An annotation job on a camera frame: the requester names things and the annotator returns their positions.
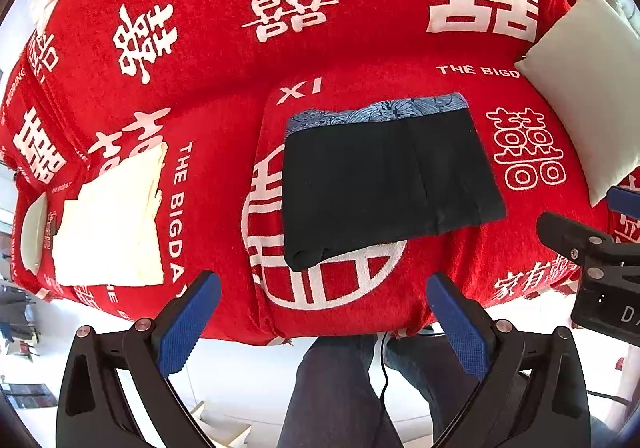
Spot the person's right leg in jeans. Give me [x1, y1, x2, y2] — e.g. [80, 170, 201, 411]
[384, 337, 482, 448]

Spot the person's left leg in jeans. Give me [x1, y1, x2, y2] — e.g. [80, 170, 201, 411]
[284, 334, 401, 448]

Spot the white square pillow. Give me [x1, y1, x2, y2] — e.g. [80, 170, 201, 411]
[514, 0, 640, 208]

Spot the folded cream cloth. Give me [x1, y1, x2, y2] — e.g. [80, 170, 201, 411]
[51, 142, 169, 288]

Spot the person's leg in jeans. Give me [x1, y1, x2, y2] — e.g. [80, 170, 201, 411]
[384, 337, 482, 448]
[284, 334, 401, 448]

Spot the white plate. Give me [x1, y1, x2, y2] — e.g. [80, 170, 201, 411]
[19, 192, 49, 275]

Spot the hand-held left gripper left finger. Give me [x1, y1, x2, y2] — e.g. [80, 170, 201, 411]
[56, 271, 223, 448]

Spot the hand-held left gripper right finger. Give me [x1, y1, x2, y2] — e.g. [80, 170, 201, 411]
[426, 272, 593, 448]

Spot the black pants patterned blue waistband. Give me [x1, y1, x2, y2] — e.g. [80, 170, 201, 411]
[281, 90, 508, 273]

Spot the thin black cable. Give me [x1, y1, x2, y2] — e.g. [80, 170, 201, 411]
[378, 332, 393, 411]

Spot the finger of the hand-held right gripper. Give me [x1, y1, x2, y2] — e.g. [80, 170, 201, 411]
[606, 186, 640, 220]
[536, 211, 617, 260]

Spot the red printed blanket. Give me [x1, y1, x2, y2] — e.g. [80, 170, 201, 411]
[0, 0, 640, 349]

